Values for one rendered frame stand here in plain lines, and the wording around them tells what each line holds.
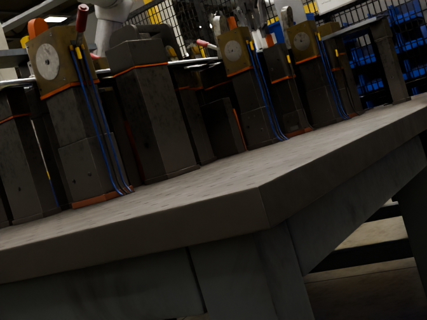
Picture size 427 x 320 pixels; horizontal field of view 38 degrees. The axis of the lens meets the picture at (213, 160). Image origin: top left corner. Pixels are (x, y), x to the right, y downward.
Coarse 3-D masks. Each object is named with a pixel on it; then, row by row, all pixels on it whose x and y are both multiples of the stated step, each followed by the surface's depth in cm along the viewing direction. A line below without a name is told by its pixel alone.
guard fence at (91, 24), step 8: (136, 0) 440; (144, 0) 433; (152, 0) 433; (136, 8) 441; (152, 8) 431; (72, 16) 468; (88, 16) 462; (144, 16) 439; (56, 24) 477; (64, 24) 475; (72, 24) 471; (88, 24) 463; (96, 24) 460; (128, 24) 446; (88, 32) 465; (24, 40) 493; (88, 40) 466
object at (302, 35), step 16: (288, 32) 206; (304, 32) 202; (320, 32) 204; (304, 48) 203; (320, 48) 203; (304, 64) 205; (320, 64) 203; (304, 80) 206; (320, 80) 203; (320, 96) 203; (336, 96) 204; (320, 112) 205; (336, 112) 204
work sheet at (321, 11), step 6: (318, 0) 265; (324, 0) 263; (330, 0) 261; (336, 0) 260; (342, 0) 258; (348, 0) 257; (354, 0) 255; (318, 6) 265; (324, 6) 264; (330, 6) 262; (336, 6) 260; (318, 12) 266; (324, 12) 264
